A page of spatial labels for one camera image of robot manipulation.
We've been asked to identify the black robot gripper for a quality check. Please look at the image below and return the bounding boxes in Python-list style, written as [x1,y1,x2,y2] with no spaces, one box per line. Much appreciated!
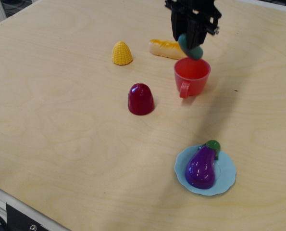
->
[165,0,222,50]

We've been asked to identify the green toy cucumber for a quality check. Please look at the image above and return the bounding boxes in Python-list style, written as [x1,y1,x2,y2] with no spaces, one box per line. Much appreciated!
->
[178,33,203,60]

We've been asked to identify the red plastic cup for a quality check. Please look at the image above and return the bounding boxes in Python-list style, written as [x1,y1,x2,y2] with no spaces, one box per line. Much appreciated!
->
[174,58,211,99]

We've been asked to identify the toy bread loaf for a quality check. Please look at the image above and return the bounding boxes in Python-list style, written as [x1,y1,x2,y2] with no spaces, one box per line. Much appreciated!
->
[149,39,186,60]

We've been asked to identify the yellow toy corn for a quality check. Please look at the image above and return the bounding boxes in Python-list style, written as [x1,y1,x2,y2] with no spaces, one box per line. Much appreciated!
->
[112,41,133,65]

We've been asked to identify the dark red toy dome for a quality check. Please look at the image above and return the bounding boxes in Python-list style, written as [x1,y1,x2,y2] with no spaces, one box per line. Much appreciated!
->
[128,83,155,116]

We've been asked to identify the purple toy eggplant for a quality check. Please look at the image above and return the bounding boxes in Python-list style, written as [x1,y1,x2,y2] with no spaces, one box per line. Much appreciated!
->
[185,140,221,190]

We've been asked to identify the light blue plate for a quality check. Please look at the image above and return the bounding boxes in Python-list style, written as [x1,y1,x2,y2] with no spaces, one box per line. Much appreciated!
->
[174,145,236,196]

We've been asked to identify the aluminium table frame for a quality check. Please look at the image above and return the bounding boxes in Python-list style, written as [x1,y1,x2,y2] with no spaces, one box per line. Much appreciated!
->
[0,189,68,231]

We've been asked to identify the black corner bracket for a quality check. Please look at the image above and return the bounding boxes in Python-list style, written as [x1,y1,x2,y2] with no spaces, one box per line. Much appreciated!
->
[6,203,49,231]

